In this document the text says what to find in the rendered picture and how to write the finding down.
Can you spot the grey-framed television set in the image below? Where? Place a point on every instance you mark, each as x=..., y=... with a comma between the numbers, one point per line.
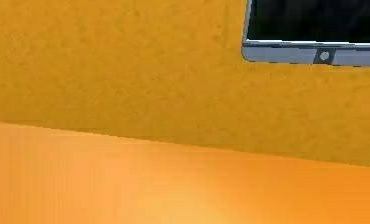
x=303, y=26

